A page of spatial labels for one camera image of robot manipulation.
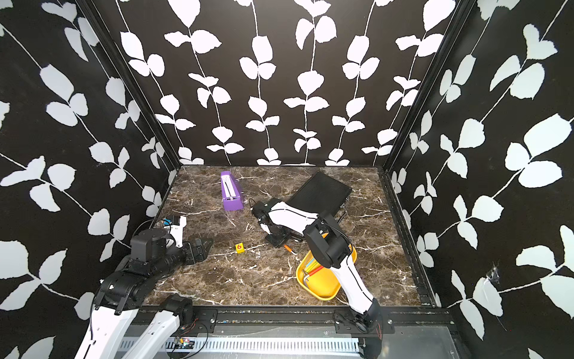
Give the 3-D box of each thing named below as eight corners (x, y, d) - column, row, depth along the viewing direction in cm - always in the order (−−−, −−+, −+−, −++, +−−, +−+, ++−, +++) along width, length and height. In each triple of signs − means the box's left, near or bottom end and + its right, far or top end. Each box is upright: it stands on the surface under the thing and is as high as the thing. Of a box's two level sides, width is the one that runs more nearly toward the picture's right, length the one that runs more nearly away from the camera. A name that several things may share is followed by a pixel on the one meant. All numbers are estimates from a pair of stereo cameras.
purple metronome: (225, 210, 105) (215, 184, 90) (228, 197, 110) (219, 170, 95) (242, 210, 105) (234, 184, 90) (244, 197, 110) (237, 171, 95)
